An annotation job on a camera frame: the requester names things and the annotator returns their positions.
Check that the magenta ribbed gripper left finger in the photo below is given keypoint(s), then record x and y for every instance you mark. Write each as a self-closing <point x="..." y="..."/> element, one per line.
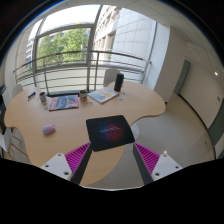
<point x="70" y="166"/>

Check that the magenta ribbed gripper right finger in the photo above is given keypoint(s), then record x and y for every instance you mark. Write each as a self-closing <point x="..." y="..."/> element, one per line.
<point x="153" y="166"/>

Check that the lilac computer mouse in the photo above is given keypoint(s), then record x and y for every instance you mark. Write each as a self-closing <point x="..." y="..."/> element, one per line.
<point x="48" y="129"/>

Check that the black galaxy print mouse pad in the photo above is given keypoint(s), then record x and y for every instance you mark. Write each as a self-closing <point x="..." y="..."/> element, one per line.
<point x="109" y="132"/>

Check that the white chair at left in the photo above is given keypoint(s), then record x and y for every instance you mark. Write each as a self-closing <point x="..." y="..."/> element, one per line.
<point x="12" y="144"/>

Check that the red and blue magazine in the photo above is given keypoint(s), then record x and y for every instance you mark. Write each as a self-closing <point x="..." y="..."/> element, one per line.
<point x="64" y="102"/>

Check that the small potted plant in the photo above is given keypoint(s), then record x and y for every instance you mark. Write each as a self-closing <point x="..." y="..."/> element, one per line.
<point x="83" y="95"/>

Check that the patterned mug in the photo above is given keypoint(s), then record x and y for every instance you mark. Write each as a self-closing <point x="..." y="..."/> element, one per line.
<point x="42" y="97"/>

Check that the blue and yellow open book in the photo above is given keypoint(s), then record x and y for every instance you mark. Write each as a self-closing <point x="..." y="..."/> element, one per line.
<point x="103" y="95"/>

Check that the blue marker pen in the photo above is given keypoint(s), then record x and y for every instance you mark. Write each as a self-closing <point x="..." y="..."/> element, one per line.
<point x="31" y="95"/>

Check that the black cylindrical speaker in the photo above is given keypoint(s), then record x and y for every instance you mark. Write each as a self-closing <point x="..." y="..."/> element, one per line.
<point x="119" y="82"/>

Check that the metal balcony railing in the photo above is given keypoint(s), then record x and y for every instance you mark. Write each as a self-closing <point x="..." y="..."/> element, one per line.
<point x="76" y="70"/>

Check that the white chair behind table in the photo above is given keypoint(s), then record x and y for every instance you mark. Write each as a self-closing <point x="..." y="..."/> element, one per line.
<point x="110" y="76"/>

